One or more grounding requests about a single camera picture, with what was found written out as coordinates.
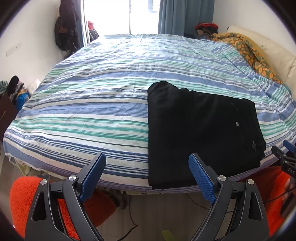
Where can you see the blue curtain left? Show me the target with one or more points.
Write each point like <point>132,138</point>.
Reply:
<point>82,27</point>

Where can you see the clothes pile on cabinet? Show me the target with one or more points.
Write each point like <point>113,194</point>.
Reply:
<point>15,91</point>

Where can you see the glass balcony door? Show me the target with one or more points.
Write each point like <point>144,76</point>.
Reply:
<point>121,17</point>

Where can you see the right hand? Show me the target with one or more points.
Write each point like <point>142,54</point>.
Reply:
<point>289,188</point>

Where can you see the dark brown side cabinet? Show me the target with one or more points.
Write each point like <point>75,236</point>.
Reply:
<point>8,113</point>

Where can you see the white wall switch panel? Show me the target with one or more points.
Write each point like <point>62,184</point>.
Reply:
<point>13,49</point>

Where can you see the cream padded headboard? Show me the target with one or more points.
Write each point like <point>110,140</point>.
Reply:
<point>280,59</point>

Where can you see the black pants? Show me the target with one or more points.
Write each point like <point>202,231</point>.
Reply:
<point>223,131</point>

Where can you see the orange patterned yellow quilt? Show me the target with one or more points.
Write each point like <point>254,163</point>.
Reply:
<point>250,52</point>

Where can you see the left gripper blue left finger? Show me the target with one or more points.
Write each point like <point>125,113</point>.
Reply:
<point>45,220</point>

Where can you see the dark coats hanging on wall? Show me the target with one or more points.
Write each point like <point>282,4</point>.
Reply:
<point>66,36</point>

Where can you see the blue curtain right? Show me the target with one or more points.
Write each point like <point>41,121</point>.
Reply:
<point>179,17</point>

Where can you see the striped blue green bedspread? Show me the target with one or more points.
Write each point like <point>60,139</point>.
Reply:
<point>96,101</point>

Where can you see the red black clothes pile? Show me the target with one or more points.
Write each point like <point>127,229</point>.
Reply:
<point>206,30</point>

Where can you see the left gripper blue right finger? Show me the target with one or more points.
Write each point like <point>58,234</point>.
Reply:
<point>248,221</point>

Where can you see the blue curtain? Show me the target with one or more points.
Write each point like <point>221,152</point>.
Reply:
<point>179,17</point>
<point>82,27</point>

